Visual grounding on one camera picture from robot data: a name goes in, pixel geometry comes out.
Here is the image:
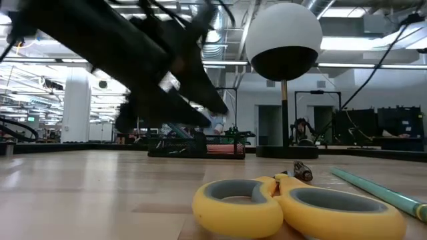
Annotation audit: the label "long ceiling light strip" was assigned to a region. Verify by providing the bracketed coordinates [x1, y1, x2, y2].
[316, 62, 427, 70]
[0, 57, 250, 67]

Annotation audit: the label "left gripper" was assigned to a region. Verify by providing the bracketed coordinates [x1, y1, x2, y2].
[115, 13, 230, 133]

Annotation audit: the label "dark brown pen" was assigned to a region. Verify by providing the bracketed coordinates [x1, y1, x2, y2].
[292, 161, 314, 183]

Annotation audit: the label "yellow handled scissors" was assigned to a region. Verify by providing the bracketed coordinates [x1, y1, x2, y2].
[191, 173, 407, 240]

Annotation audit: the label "black background rig frame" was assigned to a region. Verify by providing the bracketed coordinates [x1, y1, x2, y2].
[294, 89, 342, 146]
[215, 86, 239, 134]

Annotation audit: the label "white globe table lamp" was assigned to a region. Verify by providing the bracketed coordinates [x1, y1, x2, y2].
[245, 2, 324, 159]

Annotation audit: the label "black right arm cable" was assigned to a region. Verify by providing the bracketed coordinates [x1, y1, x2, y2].
[314, 19, 414, 145]

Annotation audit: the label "white building pillar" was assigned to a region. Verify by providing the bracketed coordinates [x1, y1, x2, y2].
[61, 68, 91, 143]

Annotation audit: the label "silver ventilation duct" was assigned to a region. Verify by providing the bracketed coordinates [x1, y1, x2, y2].
[201, 9, 231, 91]

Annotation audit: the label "black background cabinet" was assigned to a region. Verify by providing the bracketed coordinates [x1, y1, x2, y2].
[333, 109, 378, 147]
[377, 106, 424, 151]

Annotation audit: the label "person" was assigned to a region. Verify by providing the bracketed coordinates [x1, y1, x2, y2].
[209, 113, 228, 135]

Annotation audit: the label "pink sticky note pad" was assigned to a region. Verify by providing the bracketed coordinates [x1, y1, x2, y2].
[206, 143, 236, 155]

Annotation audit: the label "teal pen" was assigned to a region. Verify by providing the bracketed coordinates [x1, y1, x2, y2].
[165, 123, 193, 139]

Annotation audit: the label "long teal pencil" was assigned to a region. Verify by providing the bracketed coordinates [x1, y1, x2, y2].
[330, 167, 427, 223]

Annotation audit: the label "black mesh desk organizer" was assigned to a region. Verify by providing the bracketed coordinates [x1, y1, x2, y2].
[147, 123, 246, 159]

